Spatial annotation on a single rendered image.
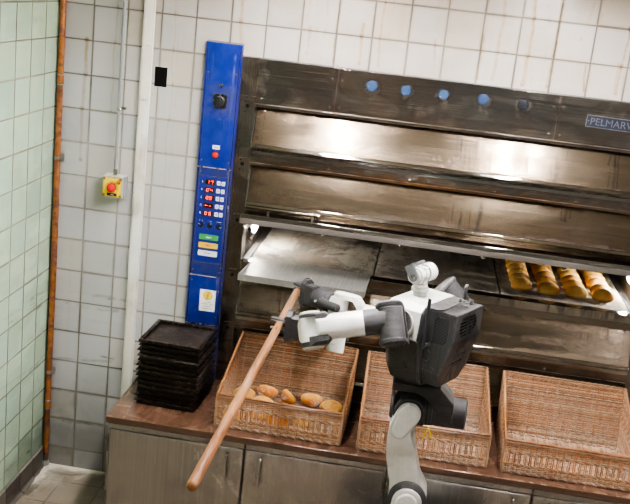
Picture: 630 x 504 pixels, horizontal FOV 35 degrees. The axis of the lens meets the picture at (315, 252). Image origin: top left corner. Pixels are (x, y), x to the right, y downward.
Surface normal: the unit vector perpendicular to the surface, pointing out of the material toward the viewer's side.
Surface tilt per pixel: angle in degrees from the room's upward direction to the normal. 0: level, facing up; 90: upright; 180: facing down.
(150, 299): 90
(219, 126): 90
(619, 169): 70
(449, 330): 90
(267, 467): 90
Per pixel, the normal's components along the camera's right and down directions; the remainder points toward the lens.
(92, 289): -0.12, 0.25
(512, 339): -0.05, -0.07
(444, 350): -0.60, 0.15
